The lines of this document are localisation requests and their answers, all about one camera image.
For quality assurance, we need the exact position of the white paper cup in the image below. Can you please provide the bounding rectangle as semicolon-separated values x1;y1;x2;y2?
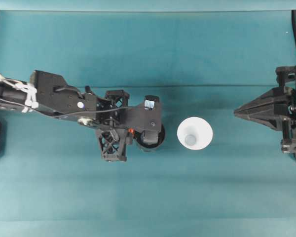
177;116;214;151

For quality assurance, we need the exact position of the thin black camera cable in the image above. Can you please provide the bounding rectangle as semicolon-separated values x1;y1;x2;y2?
0;95;129;119

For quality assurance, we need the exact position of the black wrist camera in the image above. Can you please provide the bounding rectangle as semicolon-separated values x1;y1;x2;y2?
127;95;163;131

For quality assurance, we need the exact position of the blue-green table cloth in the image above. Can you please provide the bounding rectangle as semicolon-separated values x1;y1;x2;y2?
0;0;296;237

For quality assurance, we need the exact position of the black cup holder red handle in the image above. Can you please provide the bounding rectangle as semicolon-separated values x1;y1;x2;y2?
128;123;167;153

